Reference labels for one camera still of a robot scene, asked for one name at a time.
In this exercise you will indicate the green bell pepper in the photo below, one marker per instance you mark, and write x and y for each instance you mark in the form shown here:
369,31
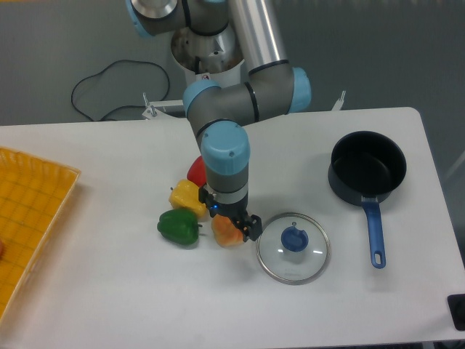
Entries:
180,227

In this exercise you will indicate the yellow plastic basket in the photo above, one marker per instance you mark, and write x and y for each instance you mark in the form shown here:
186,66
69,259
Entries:
33,193

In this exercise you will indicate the dark blue saucepan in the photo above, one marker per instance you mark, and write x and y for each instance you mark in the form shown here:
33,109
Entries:
365,168

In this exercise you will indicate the yellow bell pepper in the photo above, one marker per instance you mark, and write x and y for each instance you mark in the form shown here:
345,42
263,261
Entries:
185,196

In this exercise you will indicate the glass pot lid blue knob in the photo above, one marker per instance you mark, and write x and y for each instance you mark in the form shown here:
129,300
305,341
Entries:
293,248

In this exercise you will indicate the white mounting bracket with bolts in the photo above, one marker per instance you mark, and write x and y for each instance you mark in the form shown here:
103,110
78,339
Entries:
158,110

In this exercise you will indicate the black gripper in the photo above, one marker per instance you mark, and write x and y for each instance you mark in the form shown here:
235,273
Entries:
250,226

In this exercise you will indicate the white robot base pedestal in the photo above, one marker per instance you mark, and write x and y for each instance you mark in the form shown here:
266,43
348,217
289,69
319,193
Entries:
217,57

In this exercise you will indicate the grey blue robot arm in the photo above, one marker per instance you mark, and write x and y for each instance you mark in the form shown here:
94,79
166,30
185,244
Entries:
218,115

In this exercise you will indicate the red bell pepper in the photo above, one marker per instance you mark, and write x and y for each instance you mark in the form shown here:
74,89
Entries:
197,172

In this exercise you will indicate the black device at table edge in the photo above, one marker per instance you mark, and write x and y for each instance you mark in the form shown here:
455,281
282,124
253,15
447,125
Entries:
456,307

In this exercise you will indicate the orange flower-shaped bread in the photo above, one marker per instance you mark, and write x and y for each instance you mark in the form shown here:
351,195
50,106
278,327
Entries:
225,233

